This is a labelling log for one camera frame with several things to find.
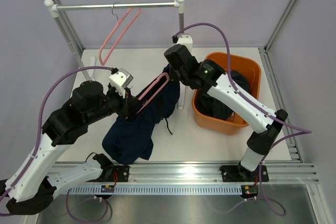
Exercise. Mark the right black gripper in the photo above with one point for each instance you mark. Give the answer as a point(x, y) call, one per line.
point(173, 76)

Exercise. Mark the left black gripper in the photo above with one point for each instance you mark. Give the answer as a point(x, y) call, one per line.
point(127, 104)

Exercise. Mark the pink hanger with navy shorts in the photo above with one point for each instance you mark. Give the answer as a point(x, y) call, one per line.
point(155, 90)

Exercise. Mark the navy blue shorts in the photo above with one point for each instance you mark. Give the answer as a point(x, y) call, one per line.
point(130, 139)

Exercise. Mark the dark green shorts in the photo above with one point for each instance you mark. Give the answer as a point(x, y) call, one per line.
point(212, 107)

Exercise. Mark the pink hanger with green shorts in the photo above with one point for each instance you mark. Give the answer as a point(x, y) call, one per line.
point(122, 26)

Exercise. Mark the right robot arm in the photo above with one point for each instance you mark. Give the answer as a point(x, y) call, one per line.
point(210, 78)

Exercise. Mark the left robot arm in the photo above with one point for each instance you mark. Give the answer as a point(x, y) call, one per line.
point(35, 190)

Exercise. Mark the orange plastic basket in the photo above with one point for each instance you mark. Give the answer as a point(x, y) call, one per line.
point(247, 67)

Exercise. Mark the metal clothes rack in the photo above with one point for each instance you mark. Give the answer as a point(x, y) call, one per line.
point(55, 10)

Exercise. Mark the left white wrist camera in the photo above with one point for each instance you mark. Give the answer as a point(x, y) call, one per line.
point(120, 81)

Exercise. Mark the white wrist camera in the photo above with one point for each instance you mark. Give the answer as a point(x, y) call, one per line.
point(120, 81)
point(182, 43)

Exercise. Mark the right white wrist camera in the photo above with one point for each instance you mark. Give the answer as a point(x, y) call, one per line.
point(182, 43)

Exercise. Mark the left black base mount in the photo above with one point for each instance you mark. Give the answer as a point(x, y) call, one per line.
point(120, 173)

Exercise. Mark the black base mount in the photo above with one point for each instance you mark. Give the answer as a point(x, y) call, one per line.
point(120, 173)
point(231, 172)

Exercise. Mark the white slotted cable duct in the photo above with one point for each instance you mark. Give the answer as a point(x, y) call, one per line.
point(92, 189)

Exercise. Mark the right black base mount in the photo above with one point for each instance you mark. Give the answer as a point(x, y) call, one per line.
point(231, 172)

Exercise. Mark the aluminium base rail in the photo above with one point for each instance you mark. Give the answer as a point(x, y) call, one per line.
point(209, 173)

